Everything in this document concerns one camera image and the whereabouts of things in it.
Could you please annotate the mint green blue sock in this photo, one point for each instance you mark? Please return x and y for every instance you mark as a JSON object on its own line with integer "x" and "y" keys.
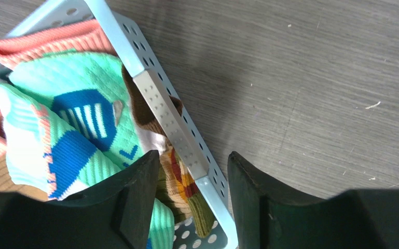
{"x": 45, "y": 151}

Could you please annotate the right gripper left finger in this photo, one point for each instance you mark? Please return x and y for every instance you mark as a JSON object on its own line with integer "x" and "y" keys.
{"x": 114, "y": 213}

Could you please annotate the tan brown sock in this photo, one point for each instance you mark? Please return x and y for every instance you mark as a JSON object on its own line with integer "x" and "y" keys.
{"x": 152, "y": 108}

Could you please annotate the pink ribbed sock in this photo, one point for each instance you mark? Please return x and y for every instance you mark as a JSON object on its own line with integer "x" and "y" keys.
{"x": 81, "y": 36}

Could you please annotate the olive green sock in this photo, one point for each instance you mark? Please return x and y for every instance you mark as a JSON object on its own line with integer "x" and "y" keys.
{"x": 178, "y": 191}

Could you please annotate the light blue plastic basket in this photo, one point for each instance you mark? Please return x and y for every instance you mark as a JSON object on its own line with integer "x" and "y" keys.
{"x": 92, "y": 83}

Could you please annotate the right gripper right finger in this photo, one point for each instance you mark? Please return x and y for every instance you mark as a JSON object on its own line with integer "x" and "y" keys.
{"x": 271, "y": 214}

